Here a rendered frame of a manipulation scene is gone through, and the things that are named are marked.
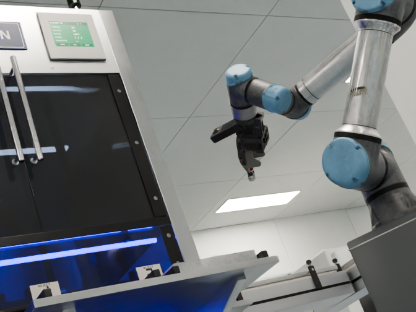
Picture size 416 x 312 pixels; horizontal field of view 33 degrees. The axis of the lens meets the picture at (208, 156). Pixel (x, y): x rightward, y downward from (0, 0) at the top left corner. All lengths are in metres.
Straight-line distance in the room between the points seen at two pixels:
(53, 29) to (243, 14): 2.27
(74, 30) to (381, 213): 1.38
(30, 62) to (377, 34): 1.26
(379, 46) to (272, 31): 3.27
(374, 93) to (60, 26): 1.32
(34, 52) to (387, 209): 1.37
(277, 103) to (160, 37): 2.77
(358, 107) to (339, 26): 3.62
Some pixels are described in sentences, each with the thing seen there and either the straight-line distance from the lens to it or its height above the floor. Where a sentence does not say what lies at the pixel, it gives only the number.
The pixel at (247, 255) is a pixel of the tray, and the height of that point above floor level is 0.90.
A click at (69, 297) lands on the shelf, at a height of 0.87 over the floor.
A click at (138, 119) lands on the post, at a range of 2.54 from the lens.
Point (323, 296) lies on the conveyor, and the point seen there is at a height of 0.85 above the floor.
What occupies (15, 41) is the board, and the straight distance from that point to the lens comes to 2.57.
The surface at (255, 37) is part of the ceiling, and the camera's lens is 5.00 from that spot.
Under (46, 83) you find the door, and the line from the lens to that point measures 2.51.
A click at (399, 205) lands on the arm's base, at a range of 1.80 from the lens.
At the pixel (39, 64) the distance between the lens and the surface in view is 2.54.
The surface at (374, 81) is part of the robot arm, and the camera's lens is 1.76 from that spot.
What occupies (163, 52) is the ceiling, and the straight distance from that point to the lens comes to 4.75.
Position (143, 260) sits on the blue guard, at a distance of 2.27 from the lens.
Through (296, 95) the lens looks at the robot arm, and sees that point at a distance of 2.00.
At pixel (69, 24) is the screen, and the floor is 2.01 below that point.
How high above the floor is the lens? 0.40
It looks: 23 degrees up
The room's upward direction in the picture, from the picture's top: 21 degrees counter-clockwise
